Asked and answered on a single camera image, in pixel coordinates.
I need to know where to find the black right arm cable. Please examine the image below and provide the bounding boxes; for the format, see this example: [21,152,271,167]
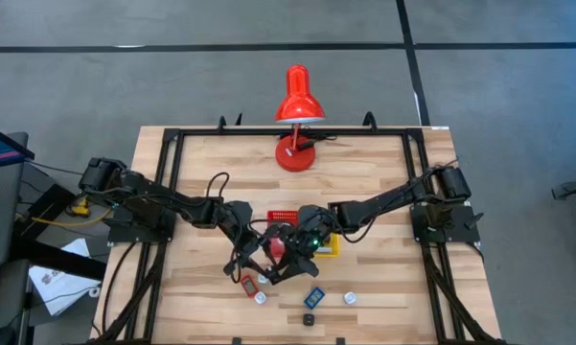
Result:
[333,210,382,245]

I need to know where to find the black metal table frame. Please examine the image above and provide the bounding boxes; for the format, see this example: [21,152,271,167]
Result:
[90,126,509,345]

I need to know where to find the red plastic basket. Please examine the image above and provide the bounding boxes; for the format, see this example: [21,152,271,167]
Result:
[266,209,299,263]

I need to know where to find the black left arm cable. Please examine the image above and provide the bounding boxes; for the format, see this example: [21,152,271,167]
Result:
[204,171,245,274]

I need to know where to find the black lamp power cable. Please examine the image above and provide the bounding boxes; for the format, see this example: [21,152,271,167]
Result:
[297,135,339,150]

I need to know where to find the yellow cable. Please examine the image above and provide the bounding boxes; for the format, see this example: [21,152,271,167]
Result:
[31,198,114,229]

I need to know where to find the red small digital display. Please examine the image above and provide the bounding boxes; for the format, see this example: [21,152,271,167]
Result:
[240,275,260,299]

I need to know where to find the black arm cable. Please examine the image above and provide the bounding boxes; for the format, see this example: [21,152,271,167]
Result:
[333,210,382,245]
[204,171,245,274]

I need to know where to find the red desk lamp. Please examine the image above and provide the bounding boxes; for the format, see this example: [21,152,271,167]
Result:
[274,64,327,173]

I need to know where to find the yellow plastic basket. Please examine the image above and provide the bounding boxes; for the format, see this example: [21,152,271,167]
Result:
[315,233,341,259]

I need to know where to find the blue screen monitor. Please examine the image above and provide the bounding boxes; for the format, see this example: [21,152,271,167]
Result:
[0,120,35,173]

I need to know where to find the white printed box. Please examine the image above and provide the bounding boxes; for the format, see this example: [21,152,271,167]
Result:
[28,238,103,317]

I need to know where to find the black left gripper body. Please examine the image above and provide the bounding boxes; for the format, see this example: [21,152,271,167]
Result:
[229,222,274,265]

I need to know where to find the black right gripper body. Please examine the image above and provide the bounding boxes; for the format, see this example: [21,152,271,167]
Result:
[275,219,327,267]

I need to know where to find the grey side cabinet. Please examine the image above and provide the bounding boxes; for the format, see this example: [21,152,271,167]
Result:
[0,131,30,269]

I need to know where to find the blue small digital display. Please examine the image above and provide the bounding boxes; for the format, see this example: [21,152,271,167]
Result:
[303,287,327,311]

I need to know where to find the black monitor stand base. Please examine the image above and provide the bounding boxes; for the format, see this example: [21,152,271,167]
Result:
[9,183,109,283]

